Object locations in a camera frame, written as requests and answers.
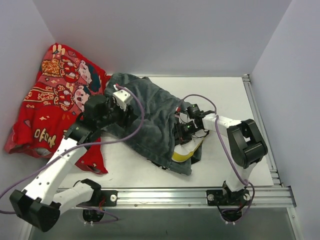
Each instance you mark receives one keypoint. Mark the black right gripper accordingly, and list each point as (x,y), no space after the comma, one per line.
(179,131)

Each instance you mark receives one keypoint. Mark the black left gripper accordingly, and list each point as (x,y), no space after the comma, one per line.
(128,114)

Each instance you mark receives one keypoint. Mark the white pillow yellow edge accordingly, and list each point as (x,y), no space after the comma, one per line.
(182,152)

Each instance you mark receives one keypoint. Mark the grey plush pillowcase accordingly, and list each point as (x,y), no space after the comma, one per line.
(155,140)

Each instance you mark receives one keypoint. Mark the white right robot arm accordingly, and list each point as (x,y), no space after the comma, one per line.
(241,141)

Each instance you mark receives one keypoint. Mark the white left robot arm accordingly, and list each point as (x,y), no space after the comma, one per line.
(39,203)

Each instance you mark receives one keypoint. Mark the red cartoon print pillow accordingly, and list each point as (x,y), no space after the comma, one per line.
(64,82)

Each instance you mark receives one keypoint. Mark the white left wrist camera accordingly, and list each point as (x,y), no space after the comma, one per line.
(123,98)

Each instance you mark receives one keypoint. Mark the aluminium front rail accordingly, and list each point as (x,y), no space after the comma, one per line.
(179,198)

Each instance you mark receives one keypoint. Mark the aluminium rail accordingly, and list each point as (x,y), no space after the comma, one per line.
(179,198)
(259,121)

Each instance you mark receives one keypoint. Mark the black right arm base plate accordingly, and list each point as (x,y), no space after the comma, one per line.
(223,197)

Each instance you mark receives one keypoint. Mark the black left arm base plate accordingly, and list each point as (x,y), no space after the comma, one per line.
(107,198)

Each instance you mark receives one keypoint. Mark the aluminium right side rail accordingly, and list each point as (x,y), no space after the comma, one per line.
(259,121)

